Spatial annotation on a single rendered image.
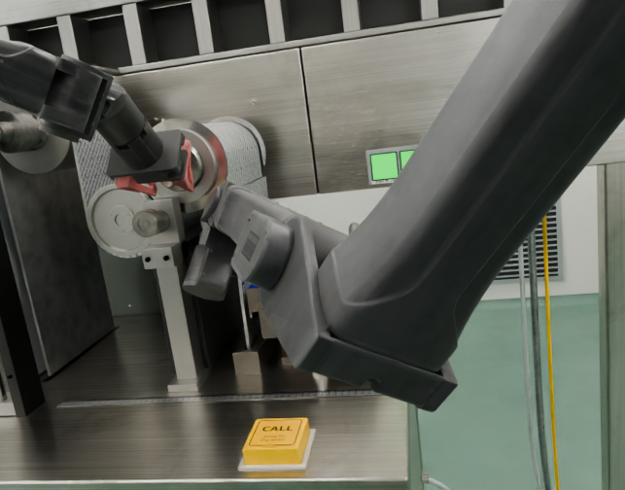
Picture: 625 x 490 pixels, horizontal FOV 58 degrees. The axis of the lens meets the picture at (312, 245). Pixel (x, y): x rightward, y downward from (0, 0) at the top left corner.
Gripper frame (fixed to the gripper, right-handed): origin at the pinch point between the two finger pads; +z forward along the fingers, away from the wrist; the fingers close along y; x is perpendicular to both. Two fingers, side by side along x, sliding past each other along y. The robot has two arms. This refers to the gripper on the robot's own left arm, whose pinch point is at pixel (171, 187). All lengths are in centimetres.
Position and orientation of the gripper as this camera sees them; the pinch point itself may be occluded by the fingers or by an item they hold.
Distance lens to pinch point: 87.4
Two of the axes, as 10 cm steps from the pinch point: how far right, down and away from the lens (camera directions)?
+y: 9.8, -0.8, -1.8
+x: 0.1, -9.0, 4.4
